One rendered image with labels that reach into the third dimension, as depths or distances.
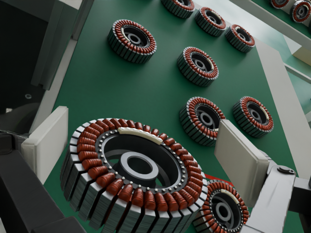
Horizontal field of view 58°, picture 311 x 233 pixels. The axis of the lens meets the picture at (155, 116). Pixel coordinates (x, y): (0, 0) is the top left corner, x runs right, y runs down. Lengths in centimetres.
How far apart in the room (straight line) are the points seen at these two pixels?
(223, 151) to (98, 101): 36
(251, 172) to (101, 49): 52
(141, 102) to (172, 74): 15
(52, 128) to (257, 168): 12
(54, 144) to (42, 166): 2
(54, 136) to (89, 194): 4
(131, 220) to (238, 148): 8
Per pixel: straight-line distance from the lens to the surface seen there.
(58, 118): 19
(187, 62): 71
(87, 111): 51
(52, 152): 18
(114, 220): 18
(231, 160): 19
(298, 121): 100
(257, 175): 16
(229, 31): 104
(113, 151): 24
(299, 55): 411
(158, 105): 60
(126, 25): 68
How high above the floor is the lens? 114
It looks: 43 degrees down
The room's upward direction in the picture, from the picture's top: 42 degrees clockwise
